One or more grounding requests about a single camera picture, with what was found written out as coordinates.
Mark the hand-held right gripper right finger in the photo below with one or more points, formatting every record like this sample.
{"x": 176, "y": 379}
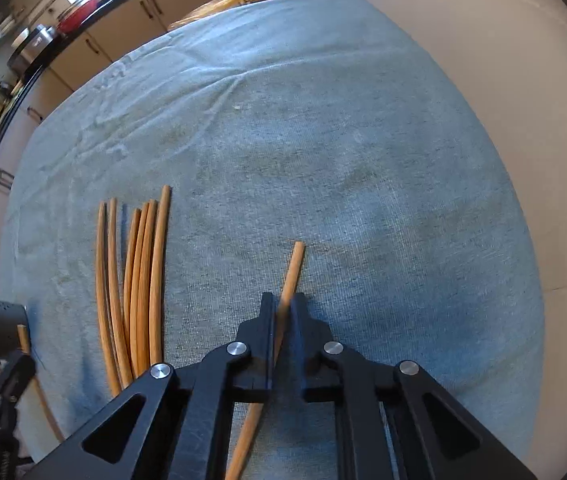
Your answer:
{"x": 299, "y": 340}

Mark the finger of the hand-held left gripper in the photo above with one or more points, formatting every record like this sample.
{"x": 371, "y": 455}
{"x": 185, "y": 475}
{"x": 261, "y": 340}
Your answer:
{"x": 10, "y": 385}

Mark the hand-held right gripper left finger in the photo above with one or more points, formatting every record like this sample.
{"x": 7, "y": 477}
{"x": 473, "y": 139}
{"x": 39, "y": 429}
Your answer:
{"x": 266, "y": 340}

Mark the wooden chopstick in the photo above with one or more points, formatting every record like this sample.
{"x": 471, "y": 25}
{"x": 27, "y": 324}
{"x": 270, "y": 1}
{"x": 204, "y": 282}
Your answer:
{"x": 293, "y": 270}
{"x": 44, "y": 402}

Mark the bunch of wooden chopsticks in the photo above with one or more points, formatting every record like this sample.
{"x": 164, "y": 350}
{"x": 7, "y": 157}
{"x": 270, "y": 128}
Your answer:
{"x": 155, "y": 285}

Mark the blue-grey tablecloth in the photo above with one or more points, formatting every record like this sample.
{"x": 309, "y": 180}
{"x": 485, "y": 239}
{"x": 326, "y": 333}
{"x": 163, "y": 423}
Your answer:
{"x": 313, "y": 160}

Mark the black kitchen countertop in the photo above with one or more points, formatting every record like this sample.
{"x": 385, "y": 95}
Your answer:
{"x": 38, "y": 67}

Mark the silver rice cooker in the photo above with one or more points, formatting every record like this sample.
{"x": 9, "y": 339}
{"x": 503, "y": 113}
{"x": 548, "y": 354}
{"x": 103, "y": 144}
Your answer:
{"x": 33, "y": 47}

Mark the red basin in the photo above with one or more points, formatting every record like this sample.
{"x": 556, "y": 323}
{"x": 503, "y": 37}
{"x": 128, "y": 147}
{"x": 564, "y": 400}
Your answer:
{"x": 83, "y": 15}

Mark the beige kitchen base cabinets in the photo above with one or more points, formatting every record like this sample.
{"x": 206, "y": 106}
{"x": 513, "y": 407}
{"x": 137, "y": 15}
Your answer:
{"x": 128, "y": 20}

